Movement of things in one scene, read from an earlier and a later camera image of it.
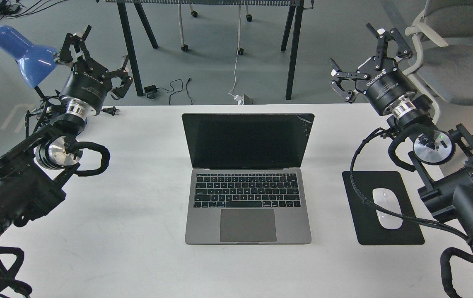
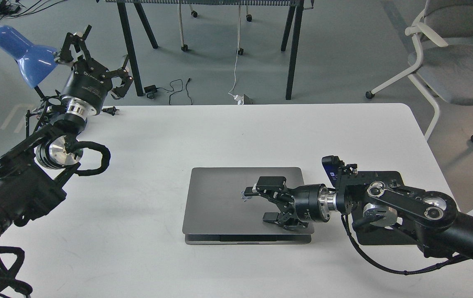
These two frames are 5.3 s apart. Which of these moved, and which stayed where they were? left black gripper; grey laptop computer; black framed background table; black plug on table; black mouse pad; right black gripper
Moved: grey laptop computer; right black gripper
Stayed: black framed background table; black plug on table; left black gripper; black mouse pad
